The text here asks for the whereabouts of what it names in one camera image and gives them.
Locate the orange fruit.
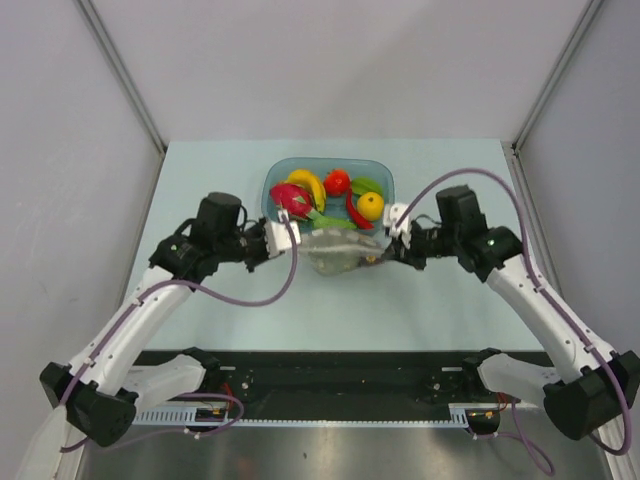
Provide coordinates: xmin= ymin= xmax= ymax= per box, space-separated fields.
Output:
xmin=356 ymin=192 xmax=385 ymax=222

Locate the pink dragon fruit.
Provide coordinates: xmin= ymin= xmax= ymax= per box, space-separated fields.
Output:
xmin=269 ymin=183 xmax=322 ymax=221

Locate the aluminium frame post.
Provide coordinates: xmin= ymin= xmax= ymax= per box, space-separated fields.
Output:
xmin=72 ymin=0 xmax=168 ymax=158
xmin=509 ymin=0 xmax=606 ymax=151

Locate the left aluminium frame post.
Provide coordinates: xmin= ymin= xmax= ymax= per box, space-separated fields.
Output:
xmin=72 ymin=0 xmax=168 ymax=158

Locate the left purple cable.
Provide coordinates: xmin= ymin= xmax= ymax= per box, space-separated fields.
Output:
xmin=58 ymin=209 xmax=300 ymax=454

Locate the red tomato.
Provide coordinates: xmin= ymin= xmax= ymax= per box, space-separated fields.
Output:
xmin=323 ymin=169 xmax=351 ymax=197

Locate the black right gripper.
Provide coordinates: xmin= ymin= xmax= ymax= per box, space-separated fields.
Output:
xmin=381 ymin=222 xmax=459 ymax=271

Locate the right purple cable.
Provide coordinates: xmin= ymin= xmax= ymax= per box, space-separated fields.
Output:
xmin=394 ymin=167 xmax=632 ymax=476

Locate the purple cable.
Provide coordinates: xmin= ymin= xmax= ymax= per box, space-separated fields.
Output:
xmin=58 ymin=209 xmax=300 ymax=454
xmin=394 ymin=167 xmax=632 ymax=476

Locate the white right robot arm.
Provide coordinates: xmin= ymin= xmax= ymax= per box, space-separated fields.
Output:
xmin=383 ymin=186 xmax=639 ymax=440

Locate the clear patterned zip bag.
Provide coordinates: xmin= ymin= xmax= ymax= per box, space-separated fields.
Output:
xmin=298 ymin=227 xmax=385 ymax=276

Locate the white slotted cable duct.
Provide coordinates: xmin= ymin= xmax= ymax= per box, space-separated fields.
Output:
xmin=129 ymin=403 xmax=501 ymax=429

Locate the green bitter gourd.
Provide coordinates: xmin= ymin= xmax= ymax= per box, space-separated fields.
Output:
xmin=312 ymin=215 xmax=358 ymax=230

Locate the green netted melon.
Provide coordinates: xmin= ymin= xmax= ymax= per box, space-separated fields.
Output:
xmin=307 ymin=244 xmax=364 ymax=276

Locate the right aluminium frame post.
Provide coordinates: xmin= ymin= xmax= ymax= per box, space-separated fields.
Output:
xmin=509 ymin=0 xmax=606 ymax=151

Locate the yellow banana bunch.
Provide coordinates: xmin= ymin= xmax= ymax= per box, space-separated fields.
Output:
xmin=285 ymin=169 xmax=327 ymax=213

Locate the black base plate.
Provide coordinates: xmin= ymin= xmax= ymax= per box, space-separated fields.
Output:
xmin=129 ymin=349 xmax=546 ymax=422

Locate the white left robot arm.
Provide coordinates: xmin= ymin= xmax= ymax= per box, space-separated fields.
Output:
xmin=39 ymin=192 xmax=273 ymax=447

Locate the teal plastic fruit bowl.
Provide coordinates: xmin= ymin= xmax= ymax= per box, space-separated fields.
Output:
xmin=262 ymin=157 xmax=395 ymax=235

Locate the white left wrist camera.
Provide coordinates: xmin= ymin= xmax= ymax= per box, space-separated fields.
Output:
xmin=264 ymin=209 xmax=301 ymax=259

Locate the green leaf vegetable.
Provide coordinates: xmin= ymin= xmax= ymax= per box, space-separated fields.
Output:
xmin=350 ymin=177 xmax=384 ymax=197

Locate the red pepper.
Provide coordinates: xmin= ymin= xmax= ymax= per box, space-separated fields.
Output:
xmin=346 ymin=189 xmax=374 ymax=230

